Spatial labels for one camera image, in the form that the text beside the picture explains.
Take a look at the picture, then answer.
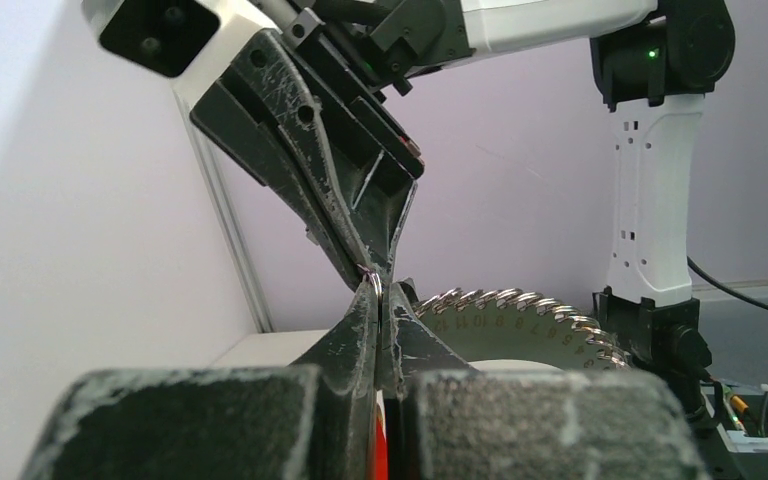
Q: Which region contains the right camera cable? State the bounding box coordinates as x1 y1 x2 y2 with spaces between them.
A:
685 254 768 439

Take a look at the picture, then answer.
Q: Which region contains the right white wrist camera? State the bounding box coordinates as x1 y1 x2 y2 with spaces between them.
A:
80 0 279 111

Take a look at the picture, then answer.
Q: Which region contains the metal keyring with small rings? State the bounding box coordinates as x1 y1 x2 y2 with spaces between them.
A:
361 268 629 382

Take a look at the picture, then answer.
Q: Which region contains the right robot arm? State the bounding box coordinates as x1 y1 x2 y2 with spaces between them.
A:
174 1 735 396

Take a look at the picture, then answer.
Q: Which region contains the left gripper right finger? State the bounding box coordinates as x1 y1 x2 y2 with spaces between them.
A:
381 281 710 480

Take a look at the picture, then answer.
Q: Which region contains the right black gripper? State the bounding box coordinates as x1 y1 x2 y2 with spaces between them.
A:
190 1 471 289

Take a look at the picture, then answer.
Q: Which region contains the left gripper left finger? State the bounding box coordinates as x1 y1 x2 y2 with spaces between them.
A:
21 278 380 479

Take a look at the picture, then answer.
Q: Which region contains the right aluminium frame post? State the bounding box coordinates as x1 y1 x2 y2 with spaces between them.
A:
172 91 276 334

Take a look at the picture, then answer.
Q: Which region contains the white cable duct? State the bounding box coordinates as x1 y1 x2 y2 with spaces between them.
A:
725 430 768 480

